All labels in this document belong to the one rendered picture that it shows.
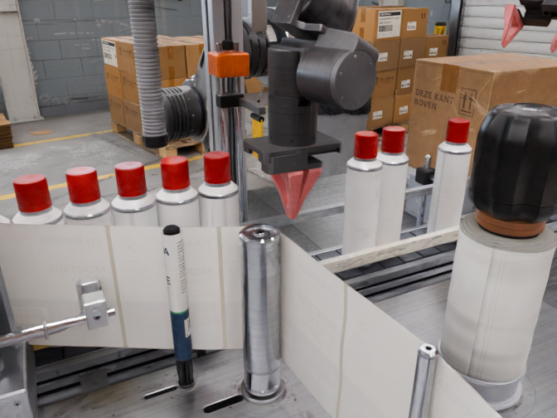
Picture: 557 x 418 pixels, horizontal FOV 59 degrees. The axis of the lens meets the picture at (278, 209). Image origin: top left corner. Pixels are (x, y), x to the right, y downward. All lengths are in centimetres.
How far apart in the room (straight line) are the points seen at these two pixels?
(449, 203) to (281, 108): 39
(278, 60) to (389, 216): 33
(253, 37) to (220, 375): 89
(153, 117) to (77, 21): 550
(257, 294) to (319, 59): 23
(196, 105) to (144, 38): 107
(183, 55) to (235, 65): 344
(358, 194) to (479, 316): 28
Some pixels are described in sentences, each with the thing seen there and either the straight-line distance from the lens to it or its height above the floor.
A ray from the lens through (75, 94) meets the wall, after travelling 620.
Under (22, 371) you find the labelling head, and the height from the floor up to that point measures 94.
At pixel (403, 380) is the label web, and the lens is 37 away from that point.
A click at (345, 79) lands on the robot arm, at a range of 48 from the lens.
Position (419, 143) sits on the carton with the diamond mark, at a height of 92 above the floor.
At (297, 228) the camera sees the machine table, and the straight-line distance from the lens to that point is 99.
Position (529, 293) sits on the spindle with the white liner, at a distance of 50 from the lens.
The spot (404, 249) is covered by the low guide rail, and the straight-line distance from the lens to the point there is 78.
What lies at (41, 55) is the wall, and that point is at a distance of 607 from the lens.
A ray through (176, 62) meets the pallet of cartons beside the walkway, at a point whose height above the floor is 77.
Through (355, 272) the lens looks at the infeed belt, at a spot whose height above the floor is 88.
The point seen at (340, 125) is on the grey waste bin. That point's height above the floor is 46.
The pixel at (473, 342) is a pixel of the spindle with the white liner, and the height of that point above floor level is 96.
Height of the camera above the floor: 127
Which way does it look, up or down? 24 degrees down
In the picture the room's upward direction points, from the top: straight up
